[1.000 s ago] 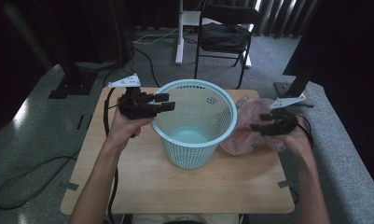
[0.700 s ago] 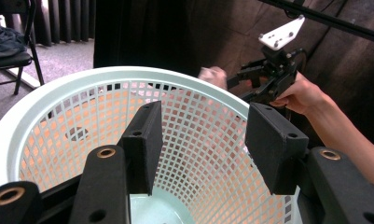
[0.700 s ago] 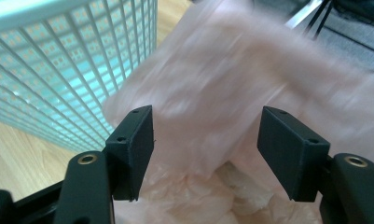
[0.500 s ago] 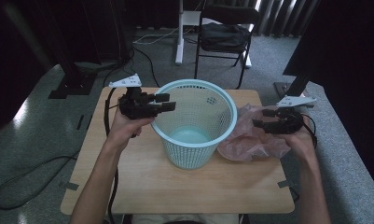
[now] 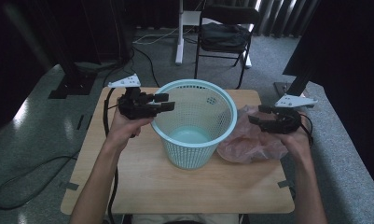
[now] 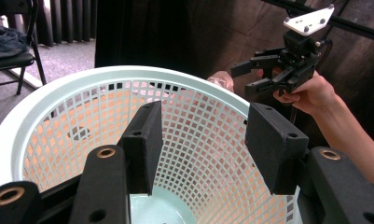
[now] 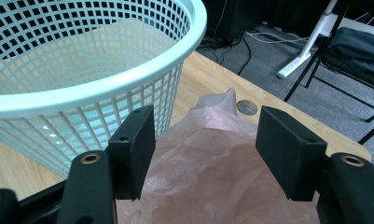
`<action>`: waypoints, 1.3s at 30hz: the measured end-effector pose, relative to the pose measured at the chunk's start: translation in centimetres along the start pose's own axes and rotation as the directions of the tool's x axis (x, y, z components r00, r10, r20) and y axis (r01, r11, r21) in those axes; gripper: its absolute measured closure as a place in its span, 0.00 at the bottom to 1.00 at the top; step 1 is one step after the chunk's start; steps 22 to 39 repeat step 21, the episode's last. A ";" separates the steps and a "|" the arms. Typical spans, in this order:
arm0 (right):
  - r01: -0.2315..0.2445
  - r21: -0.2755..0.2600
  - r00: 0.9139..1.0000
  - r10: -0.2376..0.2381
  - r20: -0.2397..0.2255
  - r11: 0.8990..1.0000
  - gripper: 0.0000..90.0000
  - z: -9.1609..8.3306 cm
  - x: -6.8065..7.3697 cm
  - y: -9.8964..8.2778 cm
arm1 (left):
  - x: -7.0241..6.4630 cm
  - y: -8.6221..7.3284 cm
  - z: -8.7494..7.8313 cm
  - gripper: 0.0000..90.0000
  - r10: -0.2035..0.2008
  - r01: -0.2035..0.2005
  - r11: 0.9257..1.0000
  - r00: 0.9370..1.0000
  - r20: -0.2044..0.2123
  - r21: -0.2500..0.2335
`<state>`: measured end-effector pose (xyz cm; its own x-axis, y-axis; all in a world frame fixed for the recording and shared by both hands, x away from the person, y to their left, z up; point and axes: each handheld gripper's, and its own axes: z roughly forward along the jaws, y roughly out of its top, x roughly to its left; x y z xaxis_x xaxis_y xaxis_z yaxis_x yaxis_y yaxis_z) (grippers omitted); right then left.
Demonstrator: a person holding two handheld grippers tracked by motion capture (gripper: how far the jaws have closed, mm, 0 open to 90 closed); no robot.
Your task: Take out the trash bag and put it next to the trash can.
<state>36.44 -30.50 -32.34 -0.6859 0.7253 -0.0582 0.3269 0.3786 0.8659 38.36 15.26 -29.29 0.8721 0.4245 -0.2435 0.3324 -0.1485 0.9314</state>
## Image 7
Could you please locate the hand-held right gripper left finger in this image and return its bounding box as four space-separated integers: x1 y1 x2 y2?
107 105 157 202

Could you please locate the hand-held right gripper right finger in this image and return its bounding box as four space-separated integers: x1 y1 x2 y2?
255 105 328 203

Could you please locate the pink plastic bag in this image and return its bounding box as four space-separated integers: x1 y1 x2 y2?
115 87 323 224

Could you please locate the pale green mesh plastic basket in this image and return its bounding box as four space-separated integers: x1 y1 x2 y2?
0 0 208 180

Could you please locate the black metal folding chair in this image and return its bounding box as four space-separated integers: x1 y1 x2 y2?
283 0 374 146

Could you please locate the white stand leg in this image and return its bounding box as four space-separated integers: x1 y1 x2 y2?
275 0 340 79

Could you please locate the dark cloth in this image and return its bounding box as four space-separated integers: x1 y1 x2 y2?
322 26 374 91

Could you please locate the black box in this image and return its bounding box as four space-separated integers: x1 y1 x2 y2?
202 0 271 43

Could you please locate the black cable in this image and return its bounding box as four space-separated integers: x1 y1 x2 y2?
236 33 253 77

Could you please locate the white cable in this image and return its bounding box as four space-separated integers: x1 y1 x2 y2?
243 30 311 45

